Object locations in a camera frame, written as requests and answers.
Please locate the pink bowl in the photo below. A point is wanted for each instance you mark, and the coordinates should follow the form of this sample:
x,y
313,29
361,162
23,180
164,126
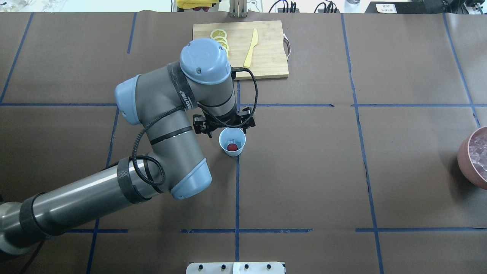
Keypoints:
x,y
464,160

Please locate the aluminium frame post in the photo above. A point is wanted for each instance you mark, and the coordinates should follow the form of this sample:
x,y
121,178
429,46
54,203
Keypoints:
x,y
238,8

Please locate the yellow plastic knife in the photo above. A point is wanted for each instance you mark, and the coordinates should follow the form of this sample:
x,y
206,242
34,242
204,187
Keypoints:
x,y
253,44

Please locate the light blue cup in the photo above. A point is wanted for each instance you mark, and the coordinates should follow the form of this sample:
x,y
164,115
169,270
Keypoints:
x,y
232,135

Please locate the clear ice cubes pile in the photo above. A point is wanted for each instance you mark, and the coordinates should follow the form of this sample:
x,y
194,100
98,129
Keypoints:
x,y
477,150

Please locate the red strawberry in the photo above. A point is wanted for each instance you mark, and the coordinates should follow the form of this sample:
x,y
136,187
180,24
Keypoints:
x,y
232,147

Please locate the yellow cloth bag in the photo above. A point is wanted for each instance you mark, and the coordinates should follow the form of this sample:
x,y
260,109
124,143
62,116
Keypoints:
x,y
191,4

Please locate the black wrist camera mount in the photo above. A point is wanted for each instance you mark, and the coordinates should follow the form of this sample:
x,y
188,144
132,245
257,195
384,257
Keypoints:
x,y
246,121

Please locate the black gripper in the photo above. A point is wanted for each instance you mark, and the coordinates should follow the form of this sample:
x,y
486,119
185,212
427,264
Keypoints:
x,y
199,124

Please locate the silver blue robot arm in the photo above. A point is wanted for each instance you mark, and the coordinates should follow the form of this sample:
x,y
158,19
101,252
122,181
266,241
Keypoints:
x,y
191,96

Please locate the white camera stand pillar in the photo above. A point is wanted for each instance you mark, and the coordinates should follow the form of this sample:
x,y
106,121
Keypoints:
x,y
254,267

